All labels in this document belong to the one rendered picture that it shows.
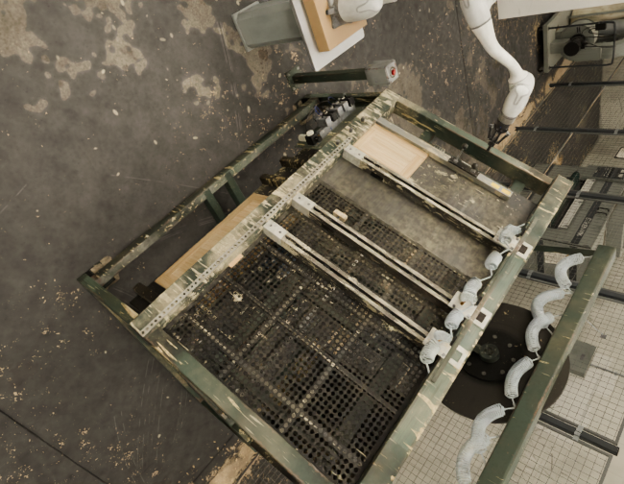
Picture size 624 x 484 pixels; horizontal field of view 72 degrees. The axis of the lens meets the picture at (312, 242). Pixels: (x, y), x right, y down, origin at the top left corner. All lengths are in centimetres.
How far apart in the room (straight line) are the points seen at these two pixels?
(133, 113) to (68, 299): 117
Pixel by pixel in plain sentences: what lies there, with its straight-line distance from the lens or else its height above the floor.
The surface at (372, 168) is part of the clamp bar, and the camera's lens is 264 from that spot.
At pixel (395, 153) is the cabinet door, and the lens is 281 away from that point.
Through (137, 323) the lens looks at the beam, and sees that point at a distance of 221.
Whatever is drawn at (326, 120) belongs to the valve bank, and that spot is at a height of 76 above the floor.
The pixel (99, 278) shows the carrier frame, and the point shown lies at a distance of 279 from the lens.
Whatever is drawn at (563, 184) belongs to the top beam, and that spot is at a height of 192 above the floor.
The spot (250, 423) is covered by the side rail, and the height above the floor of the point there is 144.
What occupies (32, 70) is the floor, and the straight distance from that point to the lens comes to 277.
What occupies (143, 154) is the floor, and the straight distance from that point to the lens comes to 295.
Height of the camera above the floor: 269
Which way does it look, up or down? 43 degrees down
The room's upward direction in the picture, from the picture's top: 107 degrees clockwise
